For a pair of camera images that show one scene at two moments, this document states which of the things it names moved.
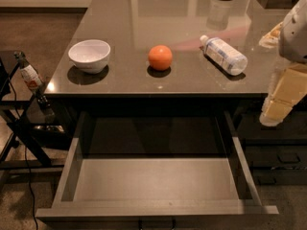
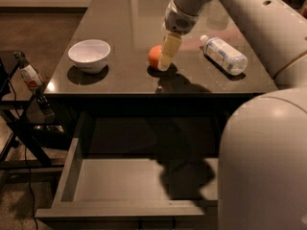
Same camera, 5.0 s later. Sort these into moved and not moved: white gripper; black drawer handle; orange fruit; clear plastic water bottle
Moved: white gripper
Not moved: orange fruit; black drawer handle; clear plastic water bottle
